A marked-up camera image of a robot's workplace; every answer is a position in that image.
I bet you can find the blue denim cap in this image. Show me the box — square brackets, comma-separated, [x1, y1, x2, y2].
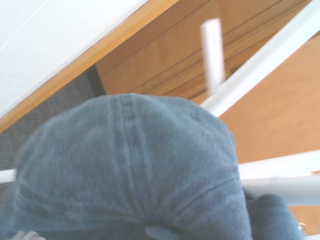
[0, 92, 308, 240]

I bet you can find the wooden door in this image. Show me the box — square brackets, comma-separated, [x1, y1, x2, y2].
[94, 0, 320, 240]

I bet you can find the wooden door frame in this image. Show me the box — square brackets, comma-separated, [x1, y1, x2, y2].
[0, 0, 181, 134]

